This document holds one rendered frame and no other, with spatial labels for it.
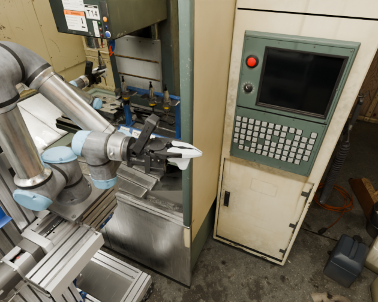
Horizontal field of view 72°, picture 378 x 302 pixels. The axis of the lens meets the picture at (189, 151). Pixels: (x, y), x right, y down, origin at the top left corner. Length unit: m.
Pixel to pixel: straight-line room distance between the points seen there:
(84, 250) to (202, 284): 1.24
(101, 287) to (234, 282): 0.96
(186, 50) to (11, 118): 0.55
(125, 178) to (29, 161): 1.04
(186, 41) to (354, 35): 0.67
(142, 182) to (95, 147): 1.13
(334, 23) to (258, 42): 0.29
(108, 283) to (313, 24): 1.89
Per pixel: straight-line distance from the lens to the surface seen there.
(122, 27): 1.77
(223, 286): 2.22
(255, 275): 2.30
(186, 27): 0.89
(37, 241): 1.21
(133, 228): 1.84
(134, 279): 2.01
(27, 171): 0.97
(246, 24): 1.29
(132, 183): 1.88
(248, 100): 1.36
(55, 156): 1.09
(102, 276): 2.09
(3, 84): 0.84
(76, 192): 1.17
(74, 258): 1.16
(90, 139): 0.76
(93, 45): 2.02
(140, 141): 0.70
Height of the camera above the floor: 2.01
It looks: 38 degrees down
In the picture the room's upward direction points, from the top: straight up
